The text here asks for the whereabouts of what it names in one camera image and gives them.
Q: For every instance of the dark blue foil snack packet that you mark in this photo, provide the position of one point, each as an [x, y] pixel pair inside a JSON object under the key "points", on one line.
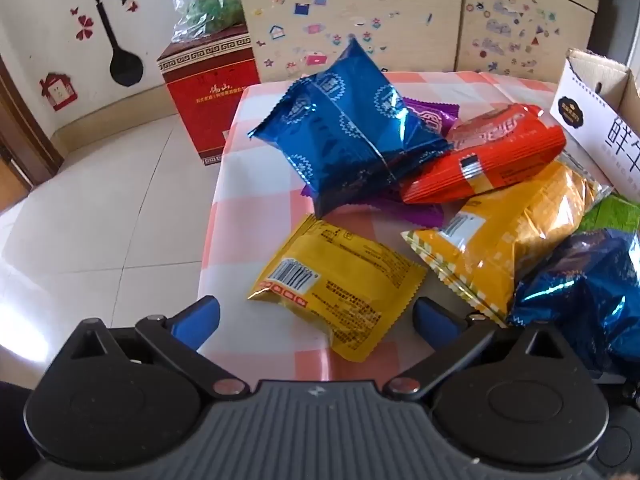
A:
{"points": [[345, 125], [590, 300]]}

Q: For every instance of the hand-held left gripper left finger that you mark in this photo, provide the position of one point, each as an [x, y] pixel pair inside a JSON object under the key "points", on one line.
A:
{"points": [[197, 317]]}

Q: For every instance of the black vase wall sticker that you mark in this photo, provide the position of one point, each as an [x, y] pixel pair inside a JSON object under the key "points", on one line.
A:
{"points": [[125, 67]]}

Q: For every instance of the green snack packet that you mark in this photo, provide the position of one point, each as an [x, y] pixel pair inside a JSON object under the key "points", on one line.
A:
{"points": [[620, 212]]}

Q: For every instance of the white cardboard box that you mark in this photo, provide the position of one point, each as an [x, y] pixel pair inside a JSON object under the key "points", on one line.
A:
{"points": [[585, 110]]}

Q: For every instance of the white refrigerator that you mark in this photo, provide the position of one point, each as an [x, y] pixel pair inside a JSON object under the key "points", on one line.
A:
{"points": [[622, 10]]}

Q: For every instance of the purple snack packet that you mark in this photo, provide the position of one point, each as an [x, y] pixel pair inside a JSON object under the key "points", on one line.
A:
{"points": [[425, 115]]}

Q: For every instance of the small yellow snack packet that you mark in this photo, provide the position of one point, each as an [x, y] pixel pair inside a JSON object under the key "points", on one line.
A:
{"points": [[340, 280]]}

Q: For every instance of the red gift box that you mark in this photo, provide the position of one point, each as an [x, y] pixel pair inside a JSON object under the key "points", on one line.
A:
{"points": [[205, 100]]}

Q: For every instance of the red-orange snack packet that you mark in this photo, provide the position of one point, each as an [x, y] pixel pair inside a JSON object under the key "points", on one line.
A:
{"points": [[500, 160]]}

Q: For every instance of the clear plastic bag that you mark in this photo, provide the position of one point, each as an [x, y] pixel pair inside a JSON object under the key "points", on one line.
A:
{"points": [[210, 10]]}

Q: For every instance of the large orange-yellow snack packet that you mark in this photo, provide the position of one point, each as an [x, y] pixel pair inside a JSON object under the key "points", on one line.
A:
{"points": [[515, 230]]}

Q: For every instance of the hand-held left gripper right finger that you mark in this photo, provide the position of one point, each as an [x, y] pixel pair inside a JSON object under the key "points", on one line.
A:
{"points": [[432, 322]]}

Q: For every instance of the red house wall sticker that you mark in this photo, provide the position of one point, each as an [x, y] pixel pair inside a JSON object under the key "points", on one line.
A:
{"points": [[50, 85]]}

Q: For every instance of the brown wooden door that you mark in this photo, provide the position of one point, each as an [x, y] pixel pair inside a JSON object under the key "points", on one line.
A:
{"points": [[20, 150]]}

